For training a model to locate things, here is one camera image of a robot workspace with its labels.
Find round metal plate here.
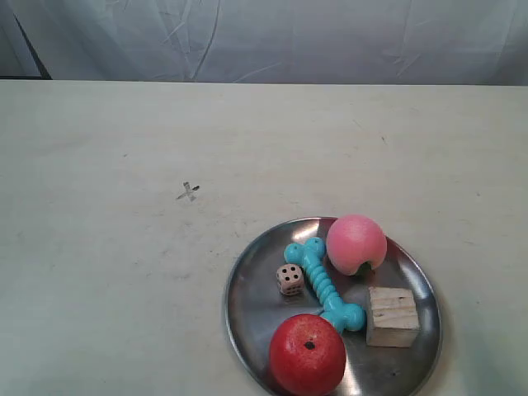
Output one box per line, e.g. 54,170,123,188
224,217,443,395

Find wooden dice with dots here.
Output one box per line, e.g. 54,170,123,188
276,264,304,296

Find pink toy peach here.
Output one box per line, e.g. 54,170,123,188
326,214,387,276

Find teal rubber bone toy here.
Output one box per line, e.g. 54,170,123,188
284,237,366,333

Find red toy apple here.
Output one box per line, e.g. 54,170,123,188
269,314,347,395

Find white fabric backdrop curtain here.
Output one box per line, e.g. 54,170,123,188
1,1,527,86

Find pale wooden block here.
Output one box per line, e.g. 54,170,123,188
365,286,420,348

